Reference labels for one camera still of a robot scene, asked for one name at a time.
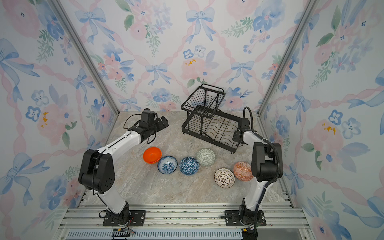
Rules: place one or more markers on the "red patterned ceramic bowl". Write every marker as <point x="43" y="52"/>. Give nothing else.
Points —
<point x="242" y="171"/>

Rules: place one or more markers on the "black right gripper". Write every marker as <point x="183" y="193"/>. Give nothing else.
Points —
<point x="235" y="136"/>

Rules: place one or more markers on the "orange plastic bowl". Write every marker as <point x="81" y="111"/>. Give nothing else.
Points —
<point x="152" y="155"/>

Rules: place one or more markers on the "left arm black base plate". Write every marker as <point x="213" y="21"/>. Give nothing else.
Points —
<point x="131" y="218"/>

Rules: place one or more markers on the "right aluminium corner post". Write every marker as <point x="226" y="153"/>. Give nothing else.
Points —
<point x="291" y="47"/>

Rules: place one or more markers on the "white brown lattice bowl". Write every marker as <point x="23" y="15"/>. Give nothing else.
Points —
<point x="224" y="178"/>

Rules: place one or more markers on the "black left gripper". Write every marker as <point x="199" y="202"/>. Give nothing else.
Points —
<point x="165" y="123"/>

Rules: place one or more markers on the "blue geometric patterned bowl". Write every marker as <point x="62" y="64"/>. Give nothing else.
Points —
<point x="189" y="166"/>

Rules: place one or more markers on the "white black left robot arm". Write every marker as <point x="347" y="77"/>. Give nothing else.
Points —
<point x="97" y="172"/>

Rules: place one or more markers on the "blue floral ceramic bowl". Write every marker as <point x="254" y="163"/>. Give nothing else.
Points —
<point x="167" y="165"/>

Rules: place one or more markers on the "aluminium front rail frame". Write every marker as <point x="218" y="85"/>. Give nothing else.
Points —
<point x="186" y="222"/>

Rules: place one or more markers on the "black wire dish rack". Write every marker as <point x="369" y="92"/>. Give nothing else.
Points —
<point x="206" y="121"/>

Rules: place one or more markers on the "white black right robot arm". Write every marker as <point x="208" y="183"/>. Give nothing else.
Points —
<point x="266" y="164"/>

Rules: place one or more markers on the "green patterned ceramic bowl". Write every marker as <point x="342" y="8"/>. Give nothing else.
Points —
<point x="206" y="157"/>

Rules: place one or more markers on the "left aluminium corner post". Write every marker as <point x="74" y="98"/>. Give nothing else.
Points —
<point x="68" y="26"/>

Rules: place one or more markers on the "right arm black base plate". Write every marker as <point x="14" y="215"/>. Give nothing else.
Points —
<point x="246" y="219"/>

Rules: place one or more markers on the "aluminium corner post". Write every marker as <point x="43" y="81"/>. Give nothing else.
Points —
<point x="68" y="26"/>
<point x="291" y="47"/>

